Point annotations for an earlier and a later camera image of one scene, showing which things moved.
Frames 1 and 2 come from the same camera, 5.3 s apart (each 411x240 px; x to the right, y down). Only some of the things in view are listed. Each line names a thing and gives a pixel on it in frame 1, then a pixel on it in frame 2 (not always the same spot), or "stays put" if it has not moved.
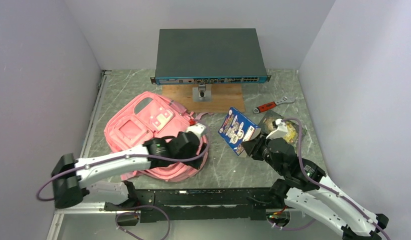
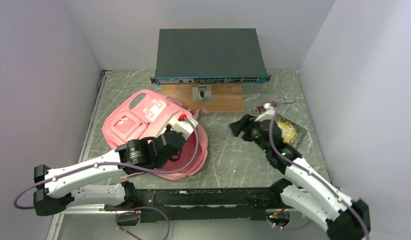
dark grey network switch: [207, 56] stays put
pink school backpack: [146, 116] stays put
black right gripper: [252, 147] -> [237, 127]
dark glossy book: [267, 125] stays put
